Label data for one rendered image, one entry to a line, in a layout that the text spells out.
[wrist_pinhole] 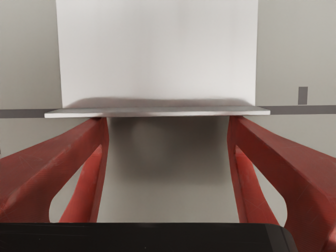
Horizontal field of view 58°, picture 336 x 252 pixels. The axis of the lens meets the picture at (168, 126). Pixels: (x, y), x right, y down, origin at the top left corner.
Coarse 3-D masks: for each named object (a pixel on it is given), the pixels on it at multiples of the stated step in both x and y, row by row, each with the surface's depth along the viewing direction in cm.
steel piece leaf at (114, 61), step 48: (96, 0) 13; (144, 0) 13; (192, 0) 13; (240, 0) 13; (96, 48) 13; (144, 48) 13; (192, 48) 13; (240, 48) 13; (96, 96) 13; (144, 96) 13; (192, 96) 13; (240, 96) 13
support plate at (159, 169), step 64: (0, 0) 13; (320, 0) 13; (0, 64) 13; (256, 64) 13; (320, 64) 13; (0, 128) 14; (64, 128) 14; (128, 128) 14; (192, 128) 14; (320, 128) 14; (64, 192) 14; (128, 192) 14; (192, 192) 14
